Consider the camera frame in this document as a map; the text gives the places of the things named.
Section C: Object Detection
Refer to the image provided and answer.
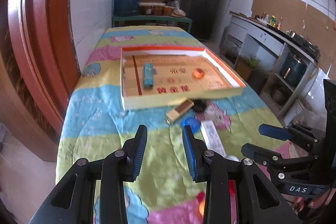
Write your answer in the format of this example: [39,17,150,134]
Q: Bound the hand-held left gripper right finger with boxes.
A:
[182,125,302,224]

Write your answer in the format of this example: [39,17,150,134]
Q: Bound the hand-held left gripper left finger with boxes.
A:
[28,124,148,224]

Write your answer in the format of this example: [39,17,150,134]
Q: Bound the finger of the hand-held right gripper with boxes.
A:
[258,123,326,154]
[241,143,317,188]

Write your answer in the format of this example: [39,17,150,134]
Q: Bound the yellow cardboard tray orange rim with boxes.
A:
[120,46,246,111]

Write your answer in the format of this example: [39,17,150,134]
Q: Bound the person's right hand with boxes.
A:
[293,197,319,217]

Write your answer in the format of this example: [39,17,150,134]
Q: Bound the white printed carton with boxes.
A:
[200,120,227,157]

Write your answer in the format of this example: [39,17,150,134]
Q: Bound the blue round lid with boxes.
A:
[181,118,200,133]

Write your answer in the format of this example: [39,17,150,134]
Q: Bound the metal pot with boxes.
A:
[270,85,286,105]

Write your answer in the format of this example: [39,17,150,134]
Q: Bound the small brown cardboard box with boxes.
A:
[165,98,195,124]

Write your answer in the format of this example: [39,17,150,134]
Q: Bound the black round object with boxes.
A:
[193,99,208,112]

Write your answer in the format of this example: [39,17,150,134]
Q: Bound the teal kitchen appliance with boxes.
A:
[279,53,307,81]

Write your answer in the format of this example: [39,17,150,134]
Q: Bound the green plant in box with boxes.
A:
[235,55,261,82]

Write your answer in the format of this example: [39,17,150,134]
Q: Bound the teal folded pack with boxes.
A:
[142,63,155,89]

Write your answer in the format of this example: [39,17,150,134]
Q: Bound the black gas stove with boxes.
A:
[291,34,320,60]

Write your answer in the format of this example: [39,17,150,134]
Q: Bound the white kitchen counter cabinet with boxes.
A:
[220,11,327,125]

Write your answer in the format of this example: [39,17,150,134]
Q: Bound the green bench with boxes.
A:
[112,15,193,33]

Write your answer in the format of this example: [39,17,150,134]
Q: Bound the black refrigerator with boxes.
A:
[181,0,223,40]

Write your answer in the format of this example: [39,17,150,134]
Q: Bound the cardboard wall sheets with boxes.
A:
[251,0,336,75]

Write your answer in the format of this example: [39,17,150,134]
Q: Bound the red-brown wooden door frame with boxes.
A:
[0,0,82,163]

